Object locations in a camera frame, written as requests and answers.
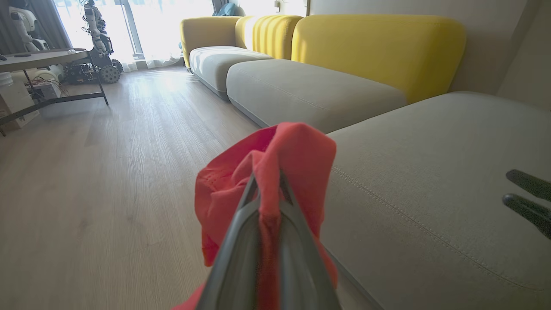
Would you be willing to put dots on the grey fabric sofa seat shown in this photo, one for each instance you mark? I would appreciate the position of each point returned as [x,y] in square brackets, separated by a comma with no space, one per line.
[219,62]
[310,90]

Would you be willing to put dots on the blue cloth item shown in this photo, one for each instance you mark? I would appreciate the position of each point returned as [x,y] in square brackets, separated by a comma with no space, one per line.
[228,10]

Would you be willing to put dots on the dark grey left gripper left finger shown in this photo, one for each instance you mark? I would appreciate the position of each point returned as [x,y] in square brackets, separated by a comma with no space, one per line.
[236,267]

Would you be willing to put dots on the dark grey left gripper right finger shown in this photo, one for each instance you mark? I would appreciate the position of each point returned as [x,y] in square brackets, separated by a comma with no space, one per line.
[301,271]

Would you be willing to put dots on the round dark table metal legs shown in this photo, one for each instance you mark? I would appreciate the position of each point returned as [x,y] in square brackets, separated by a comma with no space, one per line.
[38,58]

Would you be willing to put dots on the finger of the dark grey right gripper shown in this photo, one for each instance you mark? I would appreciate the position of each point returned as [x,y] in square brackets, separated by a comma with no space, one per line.
[529,213]
[531,183]

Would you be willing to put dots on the grey fabric sofa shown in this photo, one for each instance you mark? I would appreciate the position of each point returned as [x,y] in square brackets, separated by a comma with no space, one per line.
[430,172]

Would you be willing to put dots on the curved yellow sofa armrest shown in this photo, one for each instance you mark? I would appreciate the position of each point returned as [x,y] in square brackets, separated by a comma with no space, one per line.
[206,32]

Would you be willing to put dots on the white humanoid robot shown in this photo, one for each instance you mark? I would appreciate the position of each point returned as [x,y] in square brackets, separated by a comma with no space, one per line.
[26,19]

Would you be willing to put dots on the black wheeled robot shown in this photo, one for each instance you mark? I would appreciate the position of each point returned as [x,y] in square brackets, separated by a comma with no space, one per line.
[101,43]

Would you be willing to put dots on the white cardboard box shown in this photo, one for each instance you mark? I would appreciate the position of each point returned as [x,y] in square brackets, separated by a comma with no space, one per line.
[13,99]

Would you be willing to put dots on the ribbed yellow sofa backrest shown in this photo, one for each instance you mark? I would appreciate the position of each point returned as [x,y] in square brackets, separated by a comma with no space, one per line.
[271,36]

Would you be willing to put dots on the wide smooth yellow sofa backrest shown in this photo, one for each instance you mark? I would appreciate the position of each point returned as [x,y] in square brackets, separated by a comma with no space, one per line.
[379,47]

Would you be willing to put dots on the dark grey curtain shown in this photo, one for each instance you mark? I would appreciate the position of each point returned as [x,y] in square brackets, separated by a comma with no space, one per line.
[51,21]

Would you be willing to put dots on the sheer white curtain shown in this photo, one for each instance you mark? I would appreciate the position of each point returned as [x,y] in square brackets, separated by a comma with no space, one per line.
[163,34]

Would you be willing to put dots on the red and white basketball jersey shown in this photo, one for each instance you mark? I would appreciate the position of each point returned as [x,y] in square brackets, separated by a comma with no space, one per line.
[292,146]

